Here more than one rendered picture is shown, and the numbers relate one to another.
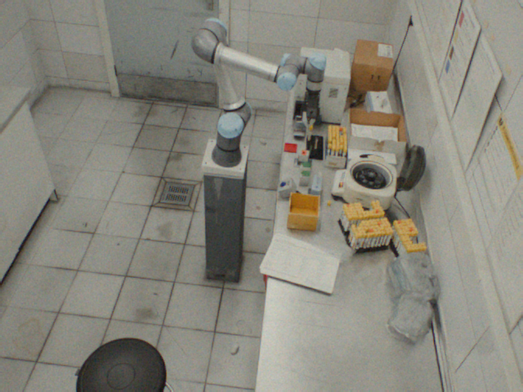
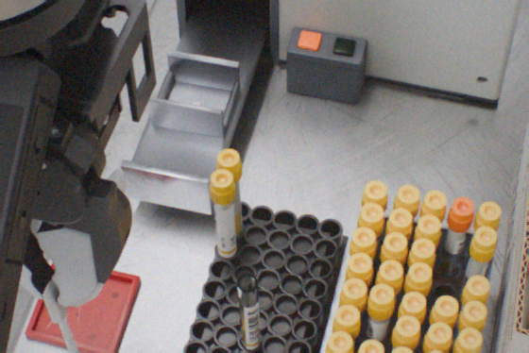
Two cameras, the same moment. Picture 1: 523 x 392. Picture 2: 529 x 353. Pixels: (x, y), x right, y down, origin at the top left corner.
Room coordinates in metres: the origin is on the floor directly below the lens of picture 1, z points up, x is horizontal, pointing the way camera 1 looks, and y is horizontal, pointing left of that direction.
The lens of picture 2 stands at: (1.70, -0.35, 1.57)
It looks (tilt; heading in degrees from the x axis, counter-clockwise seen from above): 54 degrees down; 13
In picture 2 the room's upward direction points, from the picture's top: 1 degrees counter-clockwise
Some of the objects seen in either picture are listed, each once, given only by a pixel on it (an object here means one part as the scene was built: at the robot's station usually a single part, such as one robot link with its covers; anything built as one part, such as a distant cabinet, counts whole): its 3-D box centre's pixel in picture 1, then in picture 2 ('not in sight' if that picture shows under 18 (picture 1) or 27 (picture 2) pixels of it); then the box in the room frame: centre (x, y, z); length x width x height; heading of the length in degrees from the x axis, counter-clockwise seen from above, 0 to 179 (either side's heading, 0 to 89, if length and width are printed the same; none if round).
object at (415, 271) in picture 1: (418, 270); not in sight; (1.23, -0.65, 0.97); 0.26 x 0.17 x 0.19; 12
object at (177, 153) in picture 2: (300, 120); (204, 79); (2.23, -0.18, 0.92); 0.21 x 0.07 x 0.05; 178
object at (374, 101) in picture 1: (379, 102); not in sight; (2.45, -0.64, 0.94); 0.22 x 0.12 x 0.13; 2
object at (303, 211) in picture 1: (303, 211); not in sight; (1.54, -0.20, 0.93); 0.13 x 0.13 x 0.10; 87
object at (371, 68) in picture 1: (371, 65); not in sight; (2.80, -0.62, 0.97); 0.31 x 0.23 x 0.18; 171
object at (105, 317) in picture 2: (290, 148); (83, 307); (2.04, -0.14, 0.88); 0.07 x 0.07 x 0.01; 88
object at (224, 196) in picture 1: (225, 221); not in sight; (1.88, 0.19, 0.44); 0.20 x 0.20 x 0.87; 88
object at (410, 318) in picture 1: (412, 310); not in sight; (1.06, -0.61, 0.94); 0.20 x 0.17 x 0.14; 152
